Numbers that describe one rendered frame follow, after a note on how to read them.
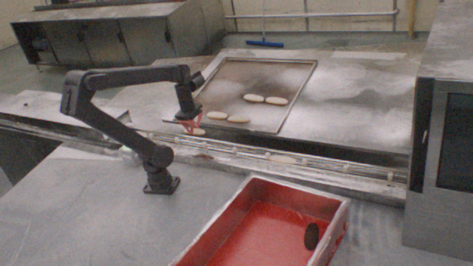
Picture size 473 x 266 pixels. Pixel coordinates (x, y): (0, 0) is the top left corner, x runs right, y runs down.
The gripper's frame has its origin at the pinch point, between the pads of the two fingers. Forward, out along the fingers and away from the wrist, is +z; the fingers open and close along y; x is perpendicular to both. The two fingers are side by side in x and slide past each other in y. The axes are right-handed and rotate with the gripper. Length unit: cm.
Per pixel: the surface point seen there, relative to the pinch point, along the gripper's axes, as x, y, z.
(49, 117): 84, -7, 1
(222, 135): -2.6, 13.3, 10.6
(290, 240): -52, -30, 11
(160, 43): 202, 205, 42
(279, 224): -47, -26, 11
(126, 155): 23.5, -16.3, 5.5
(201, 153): -5.4, -5.3, 6.6
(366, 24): 18, 371, 74
